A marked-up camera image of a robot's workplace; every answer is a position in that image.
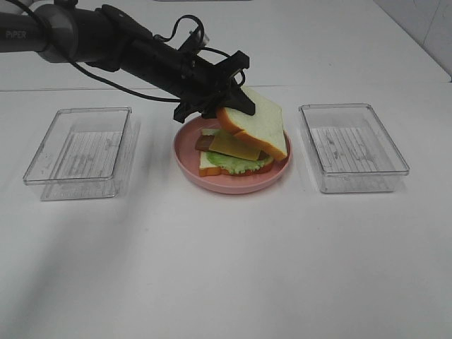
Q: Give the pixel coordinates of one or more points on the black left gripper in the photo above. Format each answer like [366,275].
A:
[196,84]

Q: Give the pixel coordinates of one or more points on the yellow cheese slice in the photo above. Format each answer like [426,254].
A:
[226,144]

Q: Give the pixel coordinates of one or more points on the bacon strip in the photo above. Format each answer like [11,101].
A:
[203,143]

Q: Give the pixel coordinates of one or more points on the bread slice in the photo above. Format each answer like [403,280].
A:
[264,130]
[213,171]

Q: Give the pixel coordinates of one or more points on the green lettuce leaf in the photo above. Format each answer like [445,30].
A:
[233,165]

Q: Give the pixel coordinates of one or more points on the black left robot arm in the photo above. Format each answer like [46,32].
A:
[106,38]

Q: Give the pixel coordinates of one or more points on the pink round plate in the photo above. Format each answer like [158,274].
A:
[188,159]

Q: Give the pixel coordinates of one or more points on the right clear plastic container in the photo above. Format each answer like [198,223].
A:
[350,149]

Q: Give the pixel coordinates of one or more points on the clear plastic container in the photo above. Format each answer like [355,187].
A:
[350,149]
[86,153]

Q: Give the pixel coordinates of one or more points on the left clear plastic container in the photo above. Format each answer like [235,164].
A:
[86,153]

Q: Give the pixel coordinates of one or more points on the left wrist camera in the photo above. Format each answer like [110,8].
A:
[194,42]

